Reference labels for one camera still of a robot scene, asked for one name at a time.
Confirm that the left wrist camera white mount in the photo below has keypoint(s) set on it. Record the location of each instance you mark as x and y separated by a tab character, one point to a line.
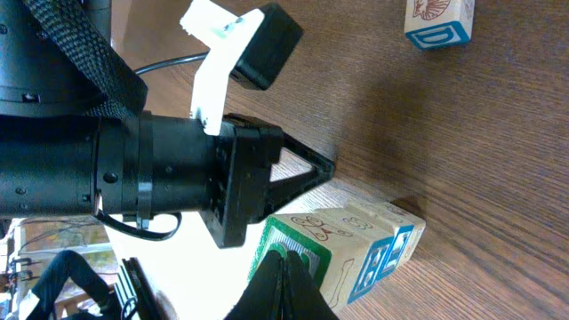
252	48

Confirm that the wooden block red letter Y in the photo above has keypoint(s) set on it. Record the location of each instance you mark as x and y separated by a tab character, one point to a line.
370	212

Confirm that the wooden block red letter U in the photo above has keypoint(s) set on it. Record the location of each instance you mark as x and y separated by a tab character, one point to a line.
406	228

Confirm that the wooden block blue number 5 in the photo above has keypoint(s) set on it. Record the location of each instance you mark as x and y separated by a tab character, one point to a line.
369	249

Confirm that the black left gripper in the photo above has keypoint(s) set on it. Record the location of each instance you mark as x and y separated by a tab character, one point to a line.
152	165

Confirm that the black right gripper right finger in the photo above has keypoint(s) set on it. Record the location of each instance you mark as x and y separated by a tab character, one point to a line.
301	299

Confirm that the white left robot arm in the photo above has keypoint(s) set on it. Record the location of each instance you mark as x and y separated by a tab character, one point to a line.
76	138

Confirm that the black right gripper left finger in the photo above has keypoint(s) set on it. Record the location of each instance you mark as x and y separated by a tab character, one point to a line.
261	299

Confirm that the wooden block blue letter D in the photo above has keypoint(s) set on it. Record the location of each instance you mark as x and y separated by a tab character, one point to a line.
431	24

